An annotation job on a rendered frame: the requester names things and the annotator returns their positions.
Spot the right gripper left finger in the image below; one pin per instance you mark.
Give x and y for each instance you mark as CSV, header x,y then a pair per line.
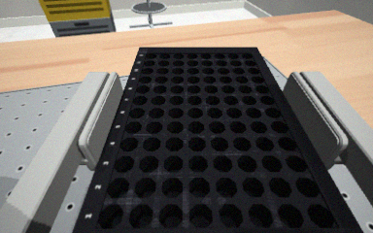
x,y
77,138

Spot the grey flat base plate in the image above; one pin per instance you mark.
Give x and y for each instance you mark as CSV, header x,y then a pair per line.
x,y
28,115

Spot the black well plate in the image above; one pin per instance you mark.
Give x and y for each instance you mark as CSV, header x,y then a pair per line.
x,y
212,125

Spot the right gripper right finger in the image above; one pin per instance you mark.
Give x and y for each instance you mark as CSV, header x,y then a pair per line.
x,y
336,130

